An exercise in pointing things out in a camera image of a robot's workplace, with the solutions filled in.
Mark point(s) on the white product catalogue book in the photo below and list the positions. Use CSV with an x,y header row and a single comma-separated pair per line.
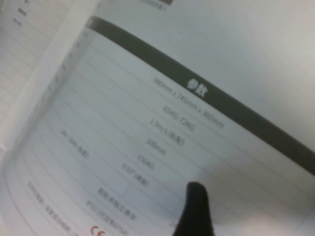
x,y
123,110

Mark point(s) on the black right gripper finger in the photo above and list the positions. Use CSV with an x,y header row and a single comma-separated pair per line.
x,y
195,214

